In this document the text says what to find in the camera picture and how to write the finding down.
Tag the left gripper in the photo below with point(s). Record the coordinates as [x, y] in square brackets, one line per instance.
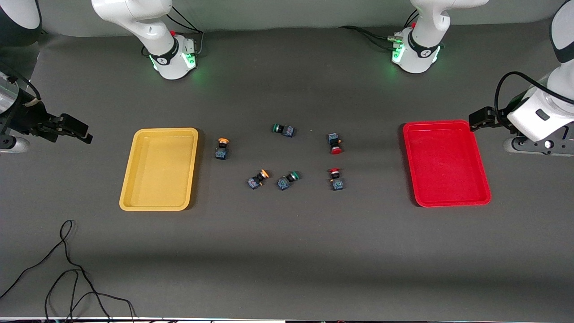
[498, 118]

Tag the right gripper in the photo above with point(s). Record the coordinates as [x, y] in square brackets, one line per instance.
[28, 120]

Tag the yellow push button switch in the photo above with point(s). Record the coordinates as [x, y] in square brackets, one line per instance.
[221, 154]
[254, 182]

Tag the red push button switch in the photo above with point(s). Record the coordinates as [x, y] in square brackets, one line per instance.
[337, 184]
[334, 140]

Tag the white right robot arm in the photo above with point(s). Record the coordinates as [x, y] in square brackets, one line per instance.
[166, 49]

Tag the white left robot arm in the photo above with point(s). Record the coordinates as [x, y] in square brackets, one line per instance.
[417, 54]

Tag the red plastic tray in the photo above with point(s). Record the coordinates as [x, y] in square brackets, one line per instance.
[444, 166]

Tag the yellow plastic tray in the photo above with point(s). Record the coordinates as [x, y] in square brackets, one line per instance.
[157, 175]

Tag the green push button switch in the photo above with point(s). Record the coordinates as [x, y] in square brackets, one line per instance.
[283, 183]
[287, 131]

